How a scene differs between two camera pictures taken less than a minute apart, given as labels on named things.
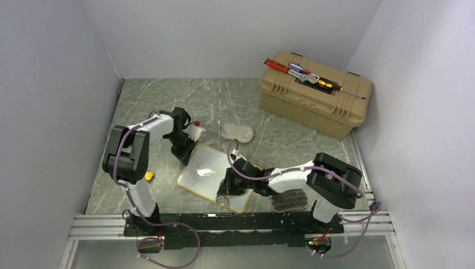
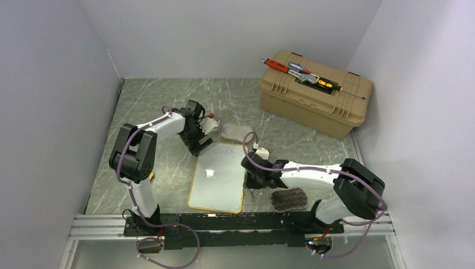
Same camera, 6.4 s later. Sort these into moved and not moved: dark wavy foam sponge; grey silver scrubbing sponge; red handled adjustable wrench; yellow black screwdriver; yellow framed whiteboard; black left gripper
Moved: black left gripper; yellow framed whiteboard
Not moved: dark wavy foam sponge; yellow black screwdriver; red handled adjustable wrench; grey silver scrubbing sponge
